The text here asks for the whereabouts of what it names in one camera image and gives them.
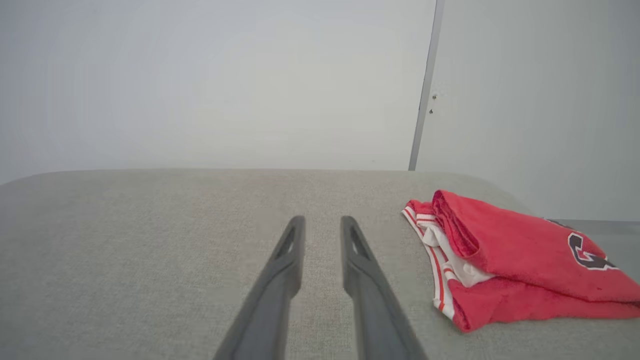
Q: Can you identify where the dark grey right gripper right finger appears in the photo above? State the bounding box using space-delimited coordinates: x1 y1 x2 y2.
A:
340 215 429 360

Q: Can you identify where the red and white shirt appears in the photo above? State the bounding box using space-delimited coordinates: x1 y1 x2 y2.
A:
401 189 640 334

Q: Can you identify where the grey metal wall strip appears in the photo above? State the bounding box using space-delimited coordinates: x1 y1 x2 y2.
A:
408 0 446 172

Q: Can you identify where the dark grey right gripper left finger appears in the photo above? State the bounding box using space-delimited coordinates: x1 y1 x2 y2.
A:
213 215 307 360

